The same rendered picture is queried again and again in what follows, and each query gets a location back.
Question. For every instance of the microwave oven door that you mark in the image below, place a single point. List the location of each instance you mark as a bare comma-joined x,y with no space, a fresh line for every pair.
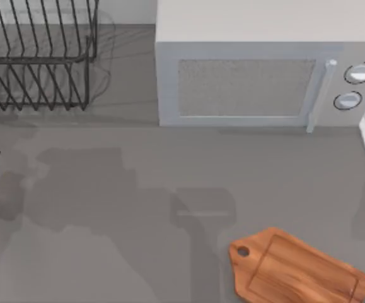
169,82

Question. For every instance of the pale microwave oven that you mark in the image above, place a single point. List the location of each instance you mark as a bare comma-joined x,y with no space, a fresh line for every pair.
232,25

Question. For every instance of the wooden cutting board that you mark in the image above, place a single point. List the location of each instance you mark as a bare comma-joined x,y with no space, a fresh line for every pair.
295,271

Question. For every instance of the white microwave knob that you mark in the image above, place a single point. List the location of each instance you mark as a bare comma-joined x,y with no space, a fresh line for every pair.
358,72
347,100

